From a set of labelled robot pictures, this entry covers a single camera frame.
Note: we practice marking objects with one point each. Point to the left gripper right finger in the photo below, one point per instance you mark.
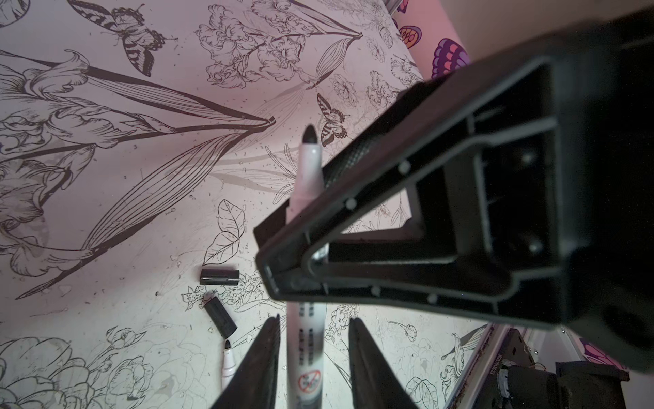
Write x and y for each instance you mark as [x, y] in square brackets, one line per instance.
[373, 382]

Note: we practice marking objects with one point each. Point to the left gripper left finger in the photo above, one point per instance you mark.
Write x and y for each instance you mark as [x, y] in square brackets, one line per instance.
[254, 384]

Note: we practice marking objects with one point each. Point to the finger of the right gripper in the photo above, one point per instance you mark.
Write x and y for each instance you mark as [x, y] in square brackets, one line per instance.
[516, 190]

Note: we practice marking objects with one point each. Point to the white marker pen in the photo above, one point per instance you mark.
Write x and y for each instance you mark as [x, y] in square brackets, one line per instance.
[305, 331]
[229, 365]

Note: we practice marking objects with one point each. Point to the black pen cap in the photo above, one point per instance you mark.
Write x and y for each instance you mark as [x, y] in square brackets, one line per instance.
[223, 321]
[219, 277]

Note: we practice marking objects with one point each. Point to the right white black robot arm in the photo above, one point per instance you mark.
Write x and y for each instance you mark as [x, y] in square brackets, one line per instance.
[562, 386]

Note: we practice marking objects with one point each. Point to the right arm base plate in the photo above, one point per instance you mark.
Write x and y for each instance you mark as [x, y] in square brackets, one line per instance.
[505, 346]

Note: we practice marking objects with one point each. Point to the aluminium rail base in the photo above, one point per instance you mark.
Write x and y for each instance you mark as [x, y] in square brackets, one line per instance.
[544, 347]

